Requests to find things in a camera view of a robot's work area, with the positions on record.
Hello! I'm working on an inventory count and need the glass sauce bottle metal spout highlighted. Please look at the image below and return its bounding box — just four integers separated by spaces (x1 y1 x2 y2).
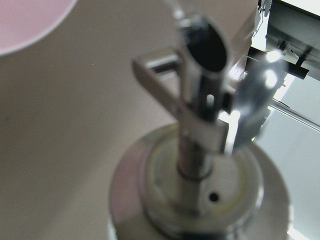
108 0 293 240

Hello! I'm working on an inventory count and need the pink plastic cup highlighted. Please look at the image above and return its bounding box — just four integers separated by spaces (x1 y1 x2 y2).
0 0 77 56

